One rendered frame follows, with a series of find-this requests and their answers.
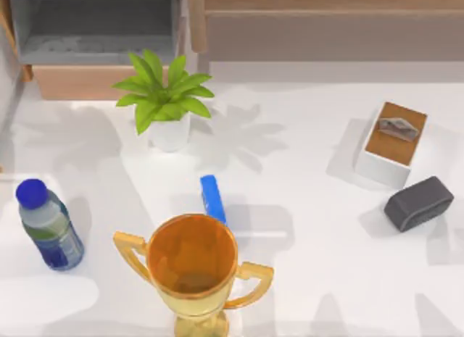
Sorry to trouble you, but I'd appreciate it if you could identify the green plant in white pot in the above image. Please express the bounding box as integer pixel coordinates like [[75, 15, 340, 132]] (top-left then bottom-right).
[[111, 49, 215, 153]]

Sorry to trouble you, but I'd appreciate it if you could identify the gold trophy cup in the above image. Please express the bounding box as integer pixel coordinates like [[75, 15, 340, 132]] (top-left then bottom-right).
[[112, 213, 275, 337]]

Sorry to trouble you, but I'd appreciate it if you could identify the white tissue box wooden lid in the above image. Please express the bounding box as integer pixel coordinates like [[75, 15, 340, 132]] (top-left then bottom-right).
[[354, 101, 428, 189]]

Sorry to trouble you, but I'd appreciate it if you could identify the wooden cupboard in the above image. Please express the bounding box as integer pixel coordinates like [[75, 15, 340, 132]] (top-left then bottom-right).
[[188, 0, 464, 63]]

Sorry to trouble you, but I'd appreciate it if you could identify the pale wooden drawer front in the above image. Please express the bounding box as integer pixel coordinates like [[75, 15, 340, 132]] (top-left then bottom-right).
[[31, 64, 171, 101]]

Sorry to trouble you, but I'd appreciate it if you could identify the pulled-out drawer grey inside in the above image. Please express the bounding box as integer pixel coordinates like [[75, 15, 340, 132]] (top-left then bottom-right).
[[7, 0, 182, 66]]

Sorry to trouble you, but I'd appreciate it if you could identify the dark grey rounded speaker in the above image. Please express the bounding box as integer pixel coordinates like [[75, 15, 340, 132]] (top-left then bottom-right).
[[384, 175, 455, 233]]

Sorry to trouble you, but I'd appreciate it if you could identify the clear bottle with blue cap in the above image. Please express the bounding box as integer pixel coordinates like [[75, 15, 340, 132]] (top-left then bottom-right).
[[15, 178, 86, 272]]

